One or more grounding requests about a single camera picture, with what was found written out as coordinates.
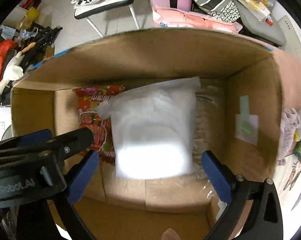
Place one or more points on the white goose plush toy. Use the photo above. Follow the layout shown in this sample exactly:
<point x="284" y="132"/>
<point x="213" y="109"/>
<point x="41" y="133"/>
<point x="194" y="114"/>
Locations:
<point x="13" y="69"/>

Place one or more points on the white flat board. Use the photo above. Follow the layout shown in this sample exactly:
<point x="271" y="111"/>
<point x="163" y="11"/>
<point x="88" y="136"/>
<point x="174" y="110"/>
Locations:
<point x="292" y="44"/>

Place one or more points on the black tripod stand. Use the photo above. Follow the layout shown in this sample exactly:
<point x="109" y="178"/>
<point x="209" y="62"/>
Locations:
<point x="35" y="50"/>

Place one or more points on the red floral snack package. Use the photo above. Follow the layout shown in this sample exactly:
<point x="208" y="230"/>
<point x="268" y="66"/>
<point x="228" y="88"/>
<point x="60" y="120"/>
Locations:
<point x="88" y="99"/>

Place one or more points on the yellow plastic bag on chair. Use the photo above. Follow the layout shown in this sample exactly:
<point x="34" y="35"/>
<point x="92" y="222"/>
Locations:
<point x="260" y="9"/>

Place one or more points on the brown cardboard box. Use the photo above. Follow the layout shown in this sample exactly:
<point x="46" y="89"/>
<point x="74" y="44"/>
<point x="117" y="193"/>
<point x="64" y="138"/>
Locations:
<point x="245" y="86"/>

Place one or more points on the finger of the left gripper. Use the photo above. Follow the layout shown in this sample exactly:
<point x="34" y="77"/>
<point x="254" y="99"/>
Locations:
<point x="26" y="140"/>
<point x="60" y="147"/>

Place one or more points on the pink bedding package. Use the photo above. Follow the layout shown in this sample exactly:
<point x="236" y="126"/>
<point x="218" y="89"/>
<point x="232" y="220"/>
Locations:
<point x="175" y="18"/>

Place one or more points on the purple fuzzy cloth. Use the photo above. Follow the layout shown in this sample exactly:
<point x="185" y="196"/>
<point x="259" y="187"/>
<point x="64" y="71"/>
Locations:
<point x="290" y="121"/>

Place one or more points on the red plastic bag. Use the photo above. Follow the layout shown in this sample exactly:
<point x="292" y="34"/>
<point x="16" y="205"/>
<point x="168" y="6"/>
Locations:
<point x="1" y="57"/>

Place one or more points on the white chair with cushion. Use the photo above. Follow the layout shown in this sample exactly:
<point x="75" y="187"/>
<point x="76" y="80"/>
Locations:
<point x="84" y="10"/>

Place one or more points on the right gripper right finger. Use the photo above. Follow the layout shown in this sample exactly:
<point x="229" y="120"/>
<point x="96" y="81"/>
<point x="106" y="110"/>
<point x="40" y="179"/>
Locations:
<point x="264" y="220"/>

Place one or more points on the yellow small box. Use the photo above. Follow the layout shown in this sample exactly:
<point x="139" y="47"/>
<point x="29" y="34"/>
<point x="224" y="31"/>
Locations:
<point x="30" y="17"/>

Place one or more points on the grey chair far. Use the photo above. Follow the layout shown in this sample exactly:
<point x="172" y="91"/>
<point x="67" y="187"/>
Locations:
<point x="252" y="27"/>

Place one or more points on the black white patterned bag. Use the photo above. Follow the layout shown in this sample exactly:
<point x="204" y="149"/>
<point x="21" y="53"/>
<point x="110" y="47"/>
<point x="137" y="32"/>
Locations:
<point x="215" y="0"/>

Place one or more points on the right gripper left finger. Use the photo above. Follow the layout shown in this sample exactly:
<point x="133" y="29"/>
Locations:
<point x="74" y="184"/>

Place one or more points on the white plastic bag package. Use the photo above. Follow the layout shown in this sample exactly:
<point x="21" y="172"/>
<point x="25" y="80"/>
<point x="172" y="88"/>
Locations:
<point x="153" y="129"/>

